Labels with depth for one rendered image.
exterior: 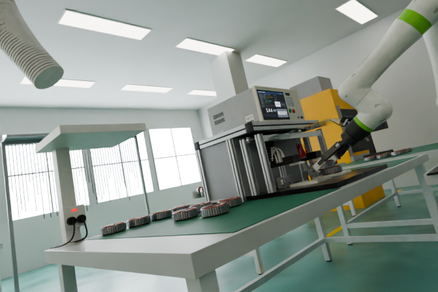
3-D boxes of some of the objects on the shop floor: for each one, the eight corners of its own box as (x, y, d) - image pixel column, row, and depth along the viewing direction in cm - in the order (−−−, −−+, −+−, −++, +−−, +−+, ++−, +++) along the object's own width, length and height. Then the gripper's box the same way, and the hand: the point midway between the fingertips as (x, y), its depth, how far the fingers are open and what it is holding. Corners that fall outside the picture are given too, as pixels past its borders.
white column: (280, 216, 565) (240, 53, 622) (266, 222, 533) (225, 50, 590) (259, 218, 599) (223, 63, 656) (245, 223, 567) (208, 60, 624)
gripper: (348, 142, 122) (313, 177, 134) (369, 139, 139) (337, 170, 150) (335, 129, 126) (302, 164, 138) (357, 127, 143) (326, 159, 154)
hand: (322, 165), depth 143 cm, fingers closed on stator, 11 cm apart
